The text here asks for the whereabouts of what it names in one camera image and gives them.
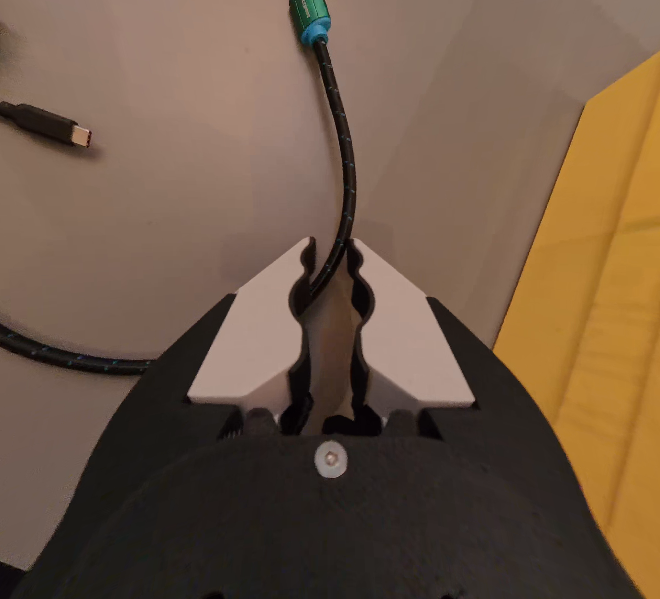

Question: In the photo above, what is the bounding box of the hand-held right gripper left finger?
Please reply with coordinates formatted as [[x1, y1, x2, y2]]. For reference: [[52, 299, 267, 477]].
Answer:
[[187, 236, 317, 432]]

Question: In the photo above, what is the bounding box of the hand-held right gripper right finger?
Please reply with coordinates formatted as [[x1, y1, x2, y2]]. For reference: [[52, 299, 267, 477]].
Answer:
[[346, 238, 476, 427]]

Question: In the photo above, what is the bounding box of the yellow plastic bin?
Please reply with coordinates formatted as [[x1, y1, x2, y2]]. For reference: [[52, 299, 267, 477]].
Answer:
[[492, 50, 660, 599]]

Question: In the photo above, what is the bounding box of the black hub cable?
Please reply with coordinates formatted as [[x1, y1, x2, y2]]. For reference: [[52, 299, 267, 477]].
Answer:
[[0, 100, 95, 149]]

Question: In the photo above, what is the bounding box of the black braided hdmi cable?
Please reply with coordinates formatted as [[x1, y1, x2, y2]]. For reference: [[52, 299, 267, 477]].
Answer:
[[0, 0, 358, 376]]

